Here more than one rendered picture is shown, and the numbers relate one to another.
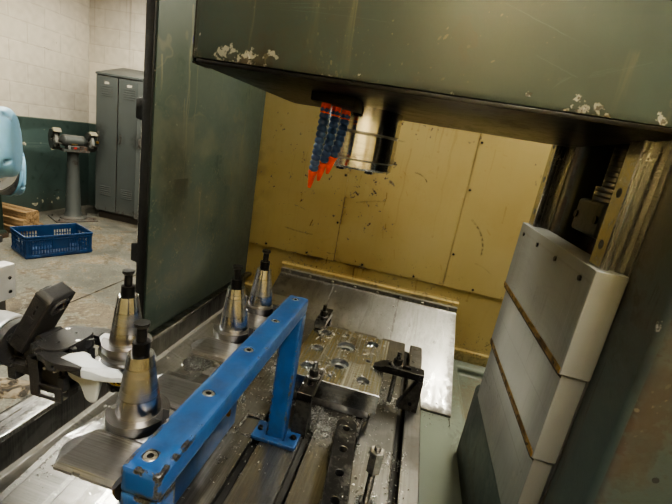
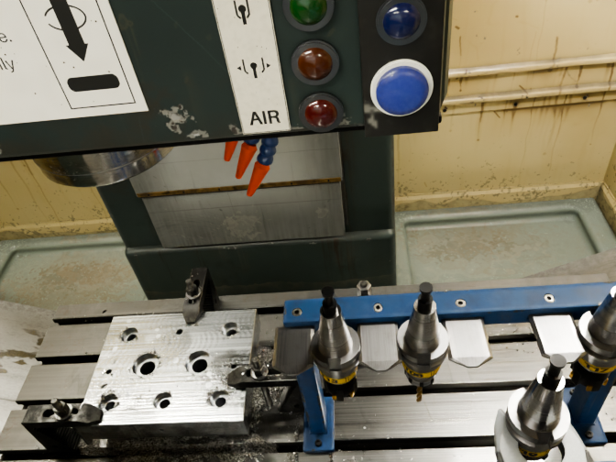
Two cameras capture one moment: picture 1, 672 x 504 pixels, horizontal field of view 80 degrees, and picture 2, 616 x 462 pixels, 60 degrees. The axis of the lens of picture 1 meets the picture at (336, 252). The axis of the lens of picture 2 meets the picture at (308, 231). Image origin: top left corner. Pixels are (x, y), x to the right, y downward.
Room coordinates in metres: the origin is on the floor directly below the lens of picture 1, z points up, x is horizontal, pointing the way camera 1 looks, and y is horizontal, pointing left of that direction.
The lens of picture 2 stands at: (0.71, 0.52, 1.80)
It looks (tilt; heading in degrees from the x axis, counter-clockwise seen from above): 43 degrees down; 268
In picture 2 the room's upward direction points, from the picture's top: 9 degrees counter-clockwise
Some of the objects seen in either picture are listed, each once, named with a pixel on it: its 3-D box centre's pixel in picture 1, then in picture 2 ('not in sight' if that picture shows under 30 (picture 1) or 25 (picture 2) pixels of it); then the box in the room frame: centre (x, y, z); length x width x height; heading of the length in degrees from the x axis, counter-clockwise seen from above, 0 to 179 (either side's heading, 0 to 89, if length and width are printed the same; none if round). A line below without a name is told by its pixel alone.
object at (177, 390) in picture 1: (169, 390); (558, 338); (0.42, 0.17, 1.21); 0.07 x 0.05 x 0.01; 80
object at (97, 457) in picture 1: (98, 454); not in sight; (0.31, 0.19, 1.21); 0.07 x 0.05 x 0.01; 80
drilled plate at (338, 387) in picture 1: (341, 362); (175, 370); (0.97, -0.07, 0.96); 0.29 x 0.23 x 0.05; 170
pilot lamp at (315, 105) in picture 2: not in sight; (321, 113); (0.68, 0.24, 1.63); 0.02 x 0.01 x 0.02; 170
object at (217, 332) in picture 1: (233, 333); (422, 343); (0.58, 0.14, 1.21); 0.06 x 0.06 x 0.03
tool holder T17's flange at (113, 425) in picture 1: (138, 418); (605, 335); (0.36, 0.18, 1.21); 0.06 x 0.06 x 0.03
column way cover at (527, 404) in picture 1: (524, 353); (230, 153); (0.81, -0.45, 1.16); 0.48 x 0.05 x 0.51; 170
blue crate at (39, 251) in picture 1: (52, 240); not in sight; (3.82, 2.85, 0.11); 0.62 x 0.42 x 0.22; 146
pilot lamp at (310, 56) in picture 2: not in sight; (314, 63); (0.68, 0.24, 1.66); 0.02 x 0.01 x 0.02; 170
